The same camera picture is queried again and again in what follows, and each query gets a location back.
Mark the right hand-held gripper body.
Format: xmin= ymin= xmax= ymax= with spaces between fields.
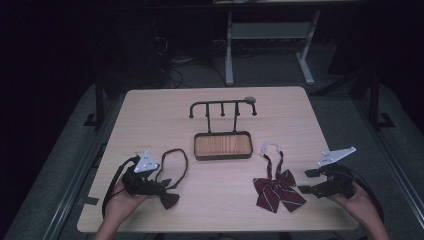
xmin=316 ymin=146 xmax=357 ymax=199

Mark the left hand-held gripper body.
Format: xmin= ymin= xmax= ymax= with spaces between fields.
xmin=121 ymin=150 xmax=165 ymax=198

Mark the dark brown bow tie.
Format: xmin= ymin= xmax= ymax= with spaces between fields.
xmin=154 ymin=148 xmax=189 ymax=211

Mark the red striped bow tie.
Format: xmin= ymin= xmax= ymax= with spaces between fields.
xmin=252 ymin=141 xmax=308 ymax=214

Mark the black hook rack wooden base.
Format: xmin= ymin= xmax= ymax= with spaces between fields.
xmin=188 ymin=98 xmax=258 ymax=162

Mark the person's left hand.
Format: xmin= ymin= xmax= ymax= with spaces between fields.
xmin=106 ymin=181 xmax=149 ymax=228

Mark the person's right hand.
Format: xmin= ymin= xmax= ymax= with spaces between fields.
xmin=328 ymin=182 xmax=379 ymax=228

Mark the black metal stand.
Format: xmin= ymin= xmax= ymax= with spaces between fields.
xmin=366 ymin=69 xmax=397 ymax=131
xmin=83 ymin=74 xmax=108 ymax=129

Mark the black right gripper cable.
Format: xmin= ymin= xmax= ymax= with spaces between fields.
xmin=346 ymin=168 xmax=386 ymax=224

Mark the metal frame rail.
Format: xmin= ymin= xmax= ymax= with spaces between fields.
xmin=41 ymin=99 xmax=116 ymax=240
xmin=354 ymin=99 xmax=424 ymax=221

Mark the tangle of floor cables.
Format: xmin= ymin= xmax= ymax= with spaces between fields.
xmin=154 ymin=36 xmax=228 ymax=89

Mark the white metal table frame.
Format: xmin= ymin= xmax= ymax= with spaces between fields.
xmin=224 ymin=9 xmax=322 ymax=87

